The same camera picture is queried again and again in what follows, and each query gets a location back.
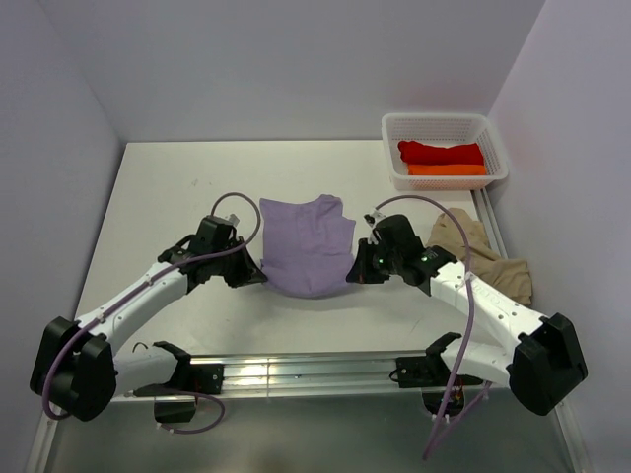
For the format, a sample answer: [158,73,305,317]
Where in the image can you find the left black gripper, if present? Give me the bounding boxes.
[210,236,266,288]

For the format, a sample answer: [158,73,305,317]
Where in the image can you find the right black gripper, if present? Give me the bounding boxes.
[347,237,403,284]

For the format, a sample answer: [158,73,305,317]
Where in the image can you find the lilac t shirt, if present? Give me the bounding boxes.
[259,194,356,299]

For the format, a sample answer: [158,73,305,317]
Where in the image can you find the white plastic basket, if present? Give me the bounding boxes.
[382,112,509,190]

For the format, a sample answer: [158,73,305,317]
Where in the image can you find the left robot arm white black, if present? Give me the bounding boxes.
[30,215,267,422]

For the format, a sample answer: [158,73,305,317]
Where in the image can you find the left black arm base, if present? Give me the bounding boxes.
[132,364,226,433]

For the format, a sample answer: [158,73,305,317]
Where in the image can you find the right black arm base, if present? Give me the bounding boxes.
[388,355,452,388]

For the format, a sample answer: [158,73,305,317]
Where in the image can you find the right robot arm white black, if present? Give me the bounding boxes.
[346,212,588,416]

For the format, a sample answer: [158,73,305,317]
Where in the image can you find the rolled red t shirt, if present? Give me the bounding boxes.
[397,141,484,165]

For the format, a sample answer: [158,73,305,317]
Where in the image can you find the rolled orange t shirt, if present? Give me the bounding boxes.
[407,165,487,176]

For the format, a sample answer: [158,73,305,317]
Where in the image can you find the beige t shirt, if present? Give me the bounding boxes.
[428,208,532,306]

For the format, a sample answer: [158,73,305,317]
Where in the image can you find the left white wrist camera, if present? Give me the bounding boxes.
[224,214,240,227]

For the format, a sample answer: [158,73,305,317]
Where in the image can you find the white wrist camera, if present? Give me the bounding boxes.
[364,210,386,228]
[224,214,240,227]

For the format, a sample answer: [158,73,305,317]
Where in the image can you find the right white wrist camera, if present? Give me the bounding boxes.
[364,210,386,228]

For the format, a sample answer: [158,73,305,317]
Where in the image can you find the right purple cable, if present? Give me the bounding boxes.
[367,194,492,462]

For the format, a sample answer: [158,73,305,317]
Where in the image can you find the purple cable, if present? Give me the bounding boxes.
[367,194,492,462]
[40,192,265,436]

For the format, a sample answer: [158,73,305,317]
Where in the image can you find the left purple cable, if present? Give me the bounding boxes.
[40,192,265,436]

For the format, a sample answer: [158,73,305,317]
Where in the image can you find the aluminium frame rails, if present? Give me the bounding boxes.
[24,138,593,473]

